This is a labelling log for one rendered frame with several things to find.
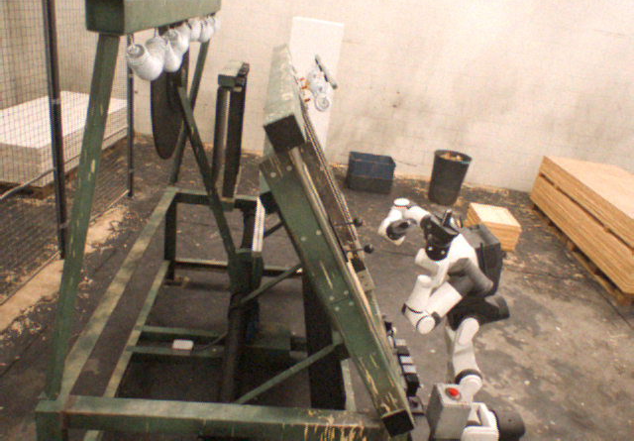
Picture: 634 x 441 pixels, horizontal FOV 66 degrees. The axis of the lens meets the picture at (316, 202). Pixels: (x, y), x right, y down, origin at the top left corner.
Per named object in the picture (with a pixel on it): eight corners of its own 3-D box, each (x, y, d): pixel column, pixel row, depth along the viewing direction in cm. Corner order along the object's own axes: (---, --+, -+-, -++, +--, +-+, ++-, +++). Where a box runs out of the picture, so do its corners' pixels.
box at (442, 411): (461, 441, 192) (473, 406, 186) (432, 439, 191) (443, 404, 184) (451, 416, 203) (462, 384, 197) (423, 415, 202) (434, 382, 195)
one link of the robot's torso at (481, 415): (480, 418, 278) (487, 400, 273) (494, 448, 260) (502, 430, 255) (446, 416, 276) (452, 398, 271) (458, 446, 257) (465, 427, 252)
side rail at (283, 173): (379, 417, 185) (406, 407, 184) (257, 164, 142) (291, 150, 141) (376, 404, 190) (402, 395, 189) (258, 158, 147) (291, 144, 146)
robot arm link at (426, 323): (410, 322, 209) (448, 286, 209) (428, 341, 198) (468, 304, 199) (397, 309, 203) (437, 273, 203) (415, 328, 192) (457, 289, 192)
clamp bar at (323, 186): (363, 294, 255) (405, 278, 253) (269, 82, 209) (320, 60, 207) (360, 284, 264) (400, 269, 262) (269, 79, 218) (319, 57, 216)
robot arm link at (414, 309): (409, 276, 196) (394, 317, 202) (424, 290, 187) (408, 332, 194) (429, 277, 201) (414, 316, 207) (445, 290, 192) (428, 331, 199)
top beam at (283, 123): (275, 157, 141) (307, 144, 140) (262, 125, 137) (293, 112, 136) (278, 61, 344) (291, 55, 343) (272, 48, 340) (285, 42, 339)
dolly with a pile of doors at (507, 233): (511, 261, 525) (523, 227, 509) (464, 254, 524) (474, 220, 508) (494, 236, 581) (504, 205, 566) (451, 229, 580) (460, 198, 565)
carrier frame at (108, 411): (370, 561, 218) (411, 422, 187) (47, 554, 202) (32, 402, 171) (327, 288, 420) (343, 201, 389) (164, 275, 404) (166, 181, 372)
